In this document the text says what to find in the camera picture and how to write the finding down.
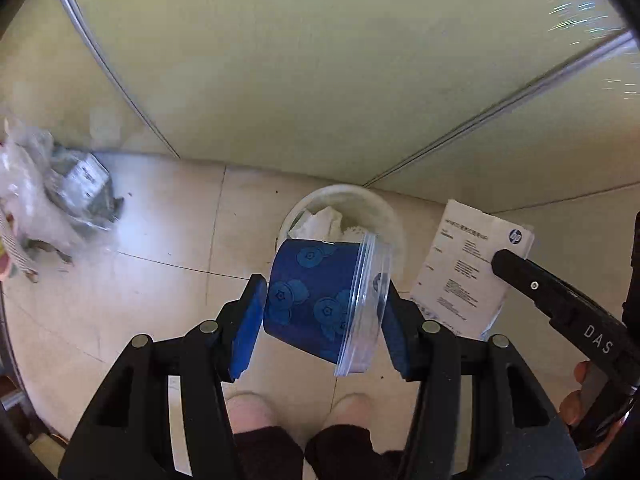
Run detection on dark maroon trouser leg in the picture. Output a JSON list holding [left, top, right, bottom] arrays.
[[304, 424, 402, 480], [232, 425, 304, 480]]

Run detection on yellow-green base cabinets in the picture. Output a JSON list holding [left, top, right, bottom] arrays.
[[0, 0, 640, 217]]

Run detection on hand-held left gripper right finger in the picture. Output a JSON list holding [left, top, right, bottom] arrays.
[[382, 280, 587, 480]]

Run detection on striped packet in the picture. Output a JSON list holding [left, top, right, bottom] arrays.
[[0, 209, 42, 284]]

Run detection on translucent round bin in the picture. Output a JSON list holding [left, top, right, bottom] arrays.
[[275, 184, 405, 287]]

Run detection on crumpled white paper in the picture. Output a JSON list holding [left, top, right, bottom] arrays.
[[289, 205, 344, 241]]

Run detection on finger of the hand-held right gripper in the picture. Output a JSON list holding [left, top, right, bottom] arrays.
[[490, 248, 581, 327]]

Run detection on person's right hand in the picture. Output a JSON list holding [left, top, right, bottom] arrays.
[[558, 360, 602, 469]]

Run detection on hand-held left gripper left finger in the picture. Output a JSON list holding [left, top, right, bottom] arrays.
[[57, 273, 269, 480]]

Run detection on blue cup with clear lid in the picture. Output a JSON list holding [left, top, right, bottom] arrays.
[[262, 232, 393, 378]]

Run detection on white printed leaflet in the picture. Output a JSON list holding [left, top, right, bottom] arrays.
[[408, 198, 536, 339]]

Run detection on plastic bag with grey packets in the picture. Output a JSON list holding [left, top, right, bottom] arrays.
[[0, 115, 126, 267]]

